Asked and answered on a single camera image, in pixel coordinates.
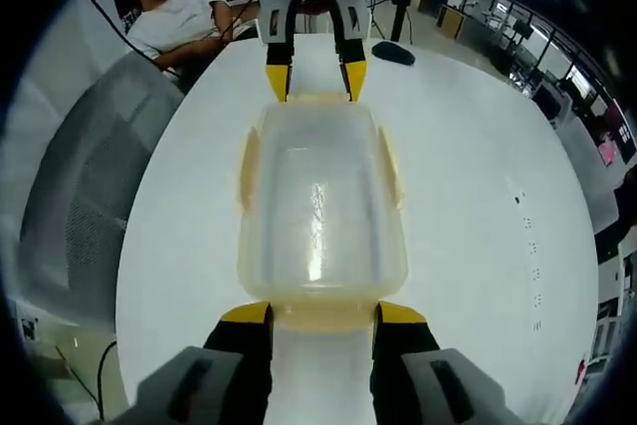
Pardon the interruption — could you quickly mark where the clear lid with yellow buckles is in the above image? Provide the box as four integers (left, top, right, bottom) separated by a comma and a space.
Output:
233, 90, 410, 335

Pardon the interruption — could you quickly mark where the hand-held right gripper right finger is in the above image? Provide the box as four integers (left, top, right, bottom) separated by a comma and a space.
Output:
367, 301, 527, 425

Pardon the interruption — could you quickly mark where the pink object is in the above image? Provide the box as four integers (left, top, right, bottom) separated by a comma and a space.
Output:
598, 137, 619, 166

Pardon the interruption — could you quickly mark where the small black object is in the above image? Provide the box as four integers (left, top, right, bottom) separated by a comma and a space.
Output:
372, 40, 416, 67

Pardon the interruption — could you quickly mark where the wooden panel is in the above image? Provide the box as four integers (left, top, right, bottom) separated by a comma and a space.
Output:
436, 3, 468, 39

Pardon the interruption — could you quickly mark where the black and white marker tag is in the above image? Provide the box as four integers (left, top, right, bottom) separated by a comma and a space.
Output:
18, 316, 42, 342

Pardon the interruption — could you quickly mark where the clear plastic container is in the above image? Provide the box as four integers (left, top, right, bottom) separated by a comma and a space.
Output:
241, 102, 409, 305

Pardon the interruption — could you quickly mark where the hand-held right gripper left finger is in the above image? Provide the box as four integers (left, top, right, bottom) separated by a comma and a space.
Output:
114, 302, 276, 425

